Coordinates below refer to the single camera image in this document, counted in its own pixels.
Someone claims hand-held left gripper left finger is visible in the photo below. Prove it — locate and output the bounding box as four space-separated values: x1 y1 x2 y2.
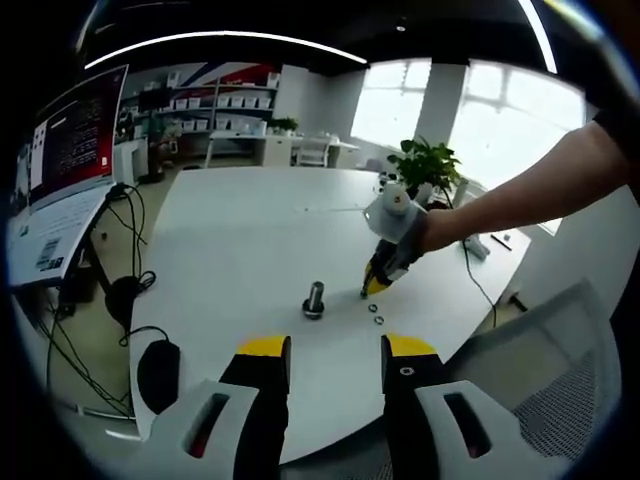
143 335 293 480

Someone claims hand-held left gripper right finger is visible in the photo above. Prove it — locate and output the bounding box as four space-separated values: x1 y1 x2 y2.
381 333 557 480

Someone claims person's right hand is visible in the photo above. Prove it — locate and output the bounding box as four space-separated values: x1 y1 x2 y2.
423 207 471 257

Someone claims large potted plant white pot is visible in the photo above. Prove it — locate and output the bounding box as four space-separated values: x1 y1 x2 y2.
387 138 464 206

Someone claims grey handheld controller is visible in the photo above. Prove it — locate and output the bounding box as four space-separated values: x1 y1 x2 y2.
467 234 494 262

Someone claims black computer mouse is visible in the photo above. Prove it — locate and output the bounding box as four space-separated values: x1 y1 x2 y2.
137 339 181 416

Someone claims thick steel bolt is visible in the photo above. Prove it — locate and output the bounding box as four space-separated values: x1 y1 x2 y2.
300 281 329 321

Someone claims white slatted chair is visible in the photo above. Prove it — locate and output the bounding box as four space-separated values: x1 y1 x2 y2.
297 137 332 169

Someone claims white mesh office chair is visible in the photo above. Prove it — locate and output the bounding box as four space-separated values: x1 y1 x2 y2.
442 278 624 464

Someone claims white background desk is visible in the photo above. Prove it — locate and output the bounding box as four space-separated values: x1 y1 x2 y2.
206 130 361 170

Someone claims small potted plant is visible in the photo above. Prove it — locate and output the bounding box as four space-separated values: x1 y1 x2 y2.
268 116 300 137

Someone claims large window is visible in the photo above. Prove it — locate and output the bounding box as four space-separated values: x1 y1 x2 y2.
349 58 587 189

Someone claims black round device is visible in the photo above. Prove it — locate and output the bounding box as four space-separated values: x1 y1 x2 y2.
103 272 157 329

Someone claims white shelf with storage bins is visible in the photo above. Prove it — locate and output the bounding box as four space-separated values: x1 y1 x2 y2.
119 69 281 136

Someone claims curved ceiling light strip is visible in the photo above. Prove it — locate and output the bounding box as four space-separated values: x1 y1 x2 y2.
518 0 559 75
83 30 370 70

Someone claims person's black sleeve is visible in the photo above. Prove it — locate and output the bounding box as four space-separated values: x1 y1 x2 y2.
582 97 640 171

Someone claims black monitor on stand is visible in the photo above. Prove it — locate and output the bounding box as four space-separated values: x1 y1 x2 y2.
138 88 174 112

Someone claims white cabinet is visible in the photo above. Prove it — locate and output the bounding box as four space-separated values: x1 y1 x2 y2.
113 138 150 185

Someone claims red-screen monitor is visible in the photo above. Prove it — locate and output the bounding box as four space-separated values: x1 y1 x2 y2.
5 63 130 290

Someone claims black cable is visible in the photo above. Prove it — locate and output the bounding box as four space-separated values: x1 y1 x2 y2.
462 239 501 326

